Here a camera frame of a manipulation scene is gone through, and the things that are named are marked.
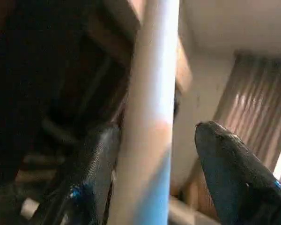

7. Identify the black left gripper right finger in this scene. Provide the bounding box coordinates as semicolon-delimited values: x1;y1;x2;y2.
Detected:
194;120;281;225

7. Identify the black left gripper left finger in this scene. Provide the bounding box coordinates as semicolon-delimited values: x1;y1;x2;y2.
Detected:
30;124;122;225

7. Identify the white plastic table leg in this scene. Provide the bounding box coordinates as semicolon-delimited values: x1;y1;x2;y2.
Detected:
107;0;181;225

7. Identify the grey curtain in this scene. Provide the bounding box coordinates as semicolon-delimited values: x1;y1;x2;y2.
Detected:
210;50;281;182

